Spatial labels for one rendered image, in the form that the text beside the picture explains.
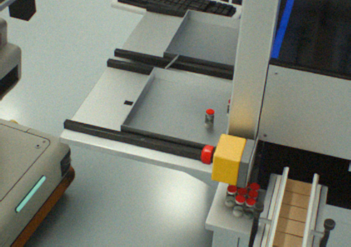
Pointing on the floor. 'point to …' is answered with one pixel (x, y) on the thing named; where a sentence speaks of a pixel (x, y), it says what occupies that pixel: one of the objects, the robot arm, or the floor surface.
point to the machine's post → (251, 68)
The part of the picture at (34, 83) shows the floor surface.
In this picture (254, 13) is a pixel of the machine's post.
